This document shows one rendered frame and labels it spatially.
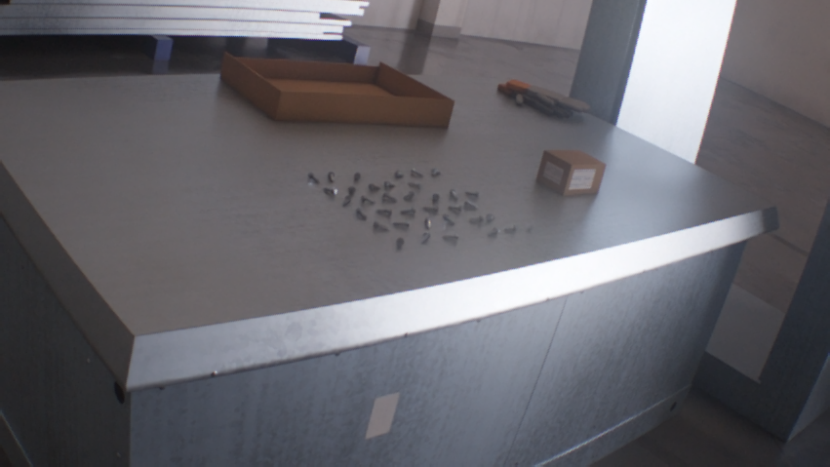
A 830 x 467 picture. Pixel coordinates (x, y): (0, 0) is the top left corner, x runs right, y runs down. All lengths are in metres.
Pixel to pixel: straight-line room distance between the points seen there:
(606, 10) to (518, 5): 5.51
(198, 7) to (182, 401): 4.11
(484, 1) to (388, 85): 5.84
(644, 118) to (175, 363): 2.22
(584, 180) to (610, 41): 1.09
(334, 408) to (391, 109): 0.80
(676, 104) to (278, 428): 2.18
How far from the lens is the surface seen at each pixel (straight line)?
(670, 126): 3.13
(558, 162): 1.74
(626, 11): 2.78
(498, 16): 8.16
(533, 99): 2.44
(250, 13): 5.25
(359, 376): 1.28
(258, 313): 1.04
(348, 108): 1.84
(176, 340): 0.97
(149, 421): 1.09
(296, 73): 2.10
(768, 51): 11.13
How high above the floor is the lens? 1.14
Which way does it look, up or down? 18 degrees down
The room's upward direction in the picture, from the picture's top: 14 degrees clockwise
